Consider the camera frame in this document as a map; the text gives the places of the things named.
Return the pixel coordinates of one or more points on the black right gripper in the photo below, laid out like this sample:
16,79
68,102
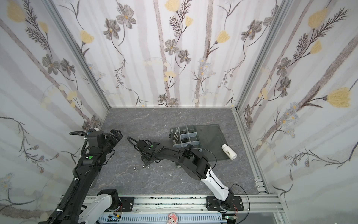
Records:
148,156

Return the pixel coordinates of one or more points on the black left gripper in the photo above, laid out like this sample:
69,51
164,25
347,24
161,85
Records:
115,140

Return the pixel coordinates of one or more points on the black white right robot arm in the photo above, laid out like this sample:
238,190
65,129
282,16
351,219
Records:
196,165

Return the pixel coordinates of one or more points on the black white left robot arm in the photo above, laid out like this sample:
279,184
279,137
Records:
98,144

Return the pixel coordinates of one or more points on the green plastic organizer box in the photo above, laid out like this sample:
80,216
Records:
207,138

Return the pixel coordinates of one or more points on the pink figurine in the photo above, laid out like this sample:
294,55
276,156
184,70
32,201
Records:
172,219

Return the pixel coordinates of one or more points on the white plastic bottle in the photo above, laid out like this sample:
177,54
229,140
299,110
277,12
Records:
229,151

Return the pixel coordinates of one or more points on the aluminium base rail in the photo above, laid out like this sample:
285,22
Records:
191,209

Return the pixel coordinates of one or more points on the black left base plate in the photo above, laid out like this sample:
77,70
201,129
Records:
125,204

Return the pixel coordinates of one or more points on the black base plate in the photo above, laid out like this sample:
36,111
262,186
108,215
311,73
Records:
213,204
125,204

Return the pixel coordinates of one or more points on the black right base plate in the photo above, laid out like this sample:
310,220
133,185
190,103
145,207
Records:
213,204

